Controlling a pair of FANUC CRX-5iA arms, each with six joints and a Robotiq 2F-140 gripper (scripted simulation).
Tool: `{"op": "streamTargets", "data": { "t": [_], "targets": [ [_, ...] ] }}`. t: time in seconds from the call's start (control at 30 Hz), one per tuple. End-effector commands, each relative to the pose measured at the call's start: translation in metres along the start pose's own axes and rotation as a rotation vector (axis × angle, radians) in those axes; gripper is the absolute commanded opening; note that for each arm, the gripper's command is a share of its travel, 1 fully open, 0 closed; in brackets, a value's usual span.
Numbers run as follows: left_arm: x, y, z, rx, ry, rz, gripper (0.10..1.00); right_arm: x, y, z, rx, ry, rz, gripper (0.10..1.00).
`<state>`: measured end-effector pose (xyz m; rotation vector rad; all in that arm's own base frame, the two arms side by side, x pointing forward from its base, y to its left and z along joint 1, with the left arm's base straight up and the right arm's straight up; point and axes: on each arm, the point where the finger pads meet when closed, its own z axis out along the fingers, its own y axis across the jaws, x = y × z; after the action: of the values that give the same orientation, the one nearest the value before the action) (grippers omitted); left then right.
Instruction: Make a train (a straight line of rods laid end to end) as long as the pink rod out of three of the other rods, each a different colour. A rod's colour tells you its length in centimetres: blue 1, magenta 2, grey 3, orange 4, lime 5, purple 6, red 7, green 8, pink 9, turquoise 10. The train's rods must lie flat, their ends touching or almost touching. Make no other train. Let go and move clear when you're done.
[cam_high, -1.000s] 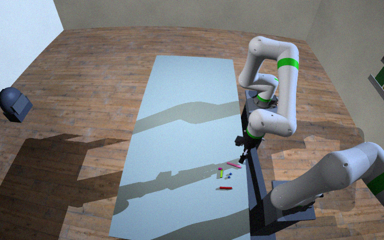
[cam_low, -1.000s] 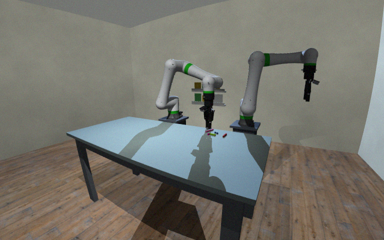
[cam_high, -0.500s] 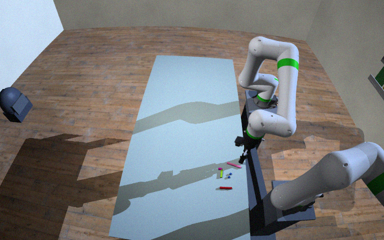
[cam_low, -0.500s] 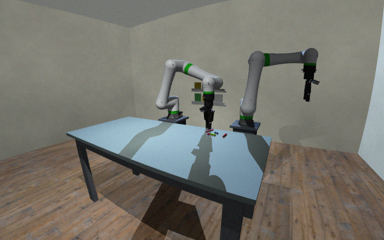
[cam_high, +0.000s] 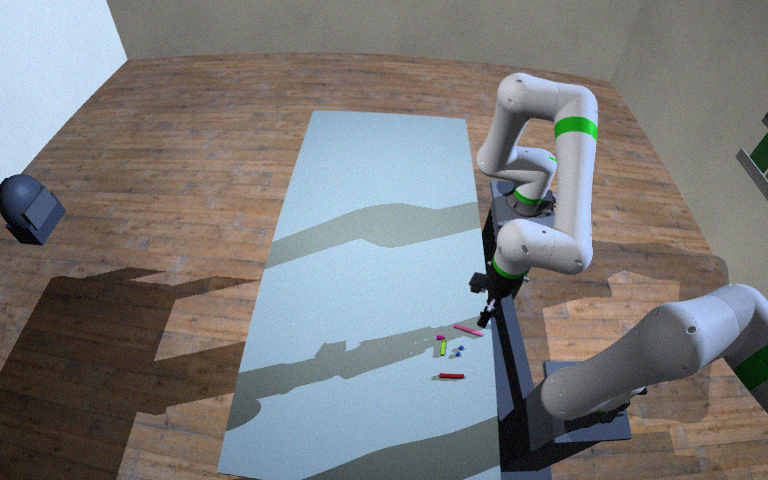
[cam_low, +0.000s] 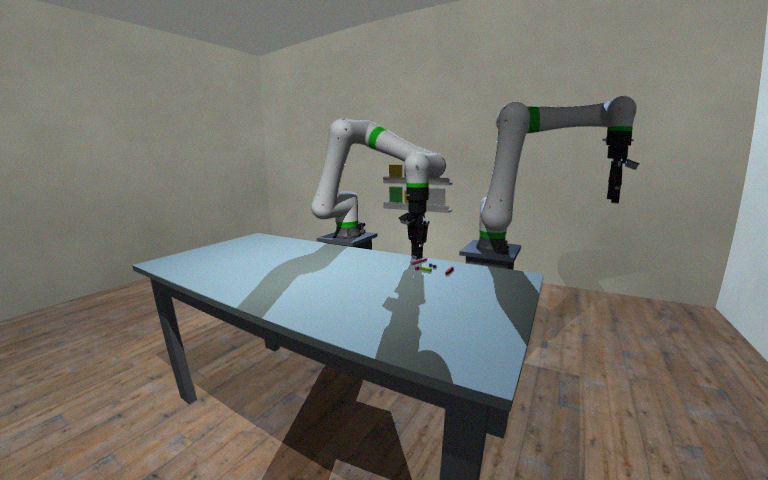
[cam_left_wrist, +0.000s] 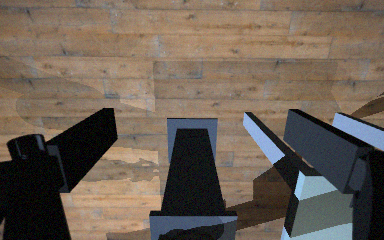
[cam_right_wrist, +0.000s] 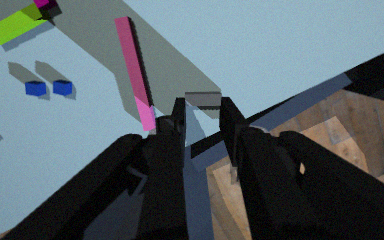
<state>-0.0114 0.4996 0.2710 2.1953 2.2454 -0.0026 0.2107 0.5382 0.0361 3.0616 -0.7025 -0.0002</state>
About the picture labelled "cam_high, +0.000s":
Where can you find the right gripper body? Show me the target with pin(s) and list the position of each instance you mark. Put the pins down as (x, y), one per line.
(496, 292)

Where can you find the pink rod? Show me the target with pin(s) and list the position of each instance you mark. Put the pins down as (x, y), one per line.
(462, 328)

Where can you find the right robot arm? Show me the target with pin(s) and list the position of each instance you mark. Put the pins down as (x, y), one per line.
(567, 246)

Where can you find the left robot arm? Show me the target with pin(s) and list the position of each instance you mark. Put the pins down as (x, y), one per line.
(673, 341)

